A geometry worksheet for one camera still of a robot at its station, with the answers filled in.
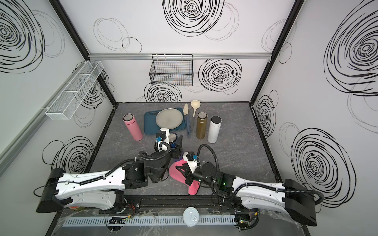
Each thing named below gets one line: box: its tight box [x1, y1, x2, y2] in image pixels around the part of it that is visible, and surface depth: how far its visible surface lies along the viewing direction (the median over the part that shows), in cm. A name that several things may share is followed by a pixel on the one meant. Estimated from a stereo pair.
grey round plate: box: [155, 108, 184, 130], surface depth 111 cm
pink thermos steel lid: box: [122, 113, 144, 142], surface depth 86 cm
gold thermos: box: [196, 111, 209, 140], surface depth 90 cm
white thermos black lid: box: [207, 115, 223, 145], surface depth 86 cm
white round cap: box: [182, 206, 200, 228], surface depth 67 cm
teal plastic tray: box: [143, 108, 187, 136], surface depth 107 cm
